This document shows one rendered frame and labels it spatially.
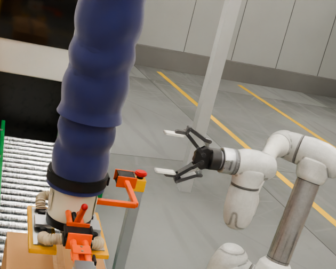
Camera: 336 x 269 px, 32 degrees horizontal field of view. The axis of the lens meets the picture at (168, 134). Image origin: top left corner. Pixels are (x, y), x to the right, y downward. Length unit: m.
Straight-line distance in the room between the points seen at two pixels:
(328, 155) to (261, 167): 0.55
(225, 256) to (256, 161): 0.70
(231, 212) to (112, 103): 0.56
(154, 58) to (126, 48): 9.85
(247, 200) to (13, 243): 1.03
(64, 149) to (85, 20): 0.46
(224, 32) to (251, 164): 3.65
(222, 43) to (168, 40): 6.45
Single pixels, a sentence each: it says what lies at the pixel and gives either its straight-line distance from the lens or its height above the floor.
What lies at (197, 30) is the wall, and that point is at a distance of 12.18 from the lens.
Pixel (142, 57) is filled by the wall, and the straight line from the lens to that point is 11.76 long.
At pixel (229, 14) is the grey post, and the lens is 5.57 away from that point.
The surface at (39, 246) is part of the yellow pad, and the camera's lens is 2.18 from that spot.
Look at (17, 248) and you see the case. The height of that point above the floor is 0.94.
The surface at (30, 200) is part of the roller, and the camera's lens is 3.89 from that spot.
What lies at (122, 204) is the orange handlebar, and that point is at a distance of 2.34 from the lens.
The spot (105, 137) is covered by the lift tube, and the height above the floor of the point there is 1.55.
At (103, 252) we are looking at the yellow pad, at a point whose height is 1.14.
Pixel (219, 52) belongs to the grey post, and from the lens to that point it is 5.61.
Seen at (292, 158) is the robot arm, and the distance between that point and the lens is 2.56.
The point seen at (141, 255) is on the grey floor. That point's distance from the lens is 4.62.
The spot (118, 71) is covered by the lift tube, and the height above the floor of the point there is 1.80.
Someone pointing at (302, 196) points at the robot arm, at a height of 1.39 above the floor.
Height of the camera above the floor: 2.21
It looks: 17 degrees down
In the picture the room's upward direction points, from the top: 14 degrees clockwise
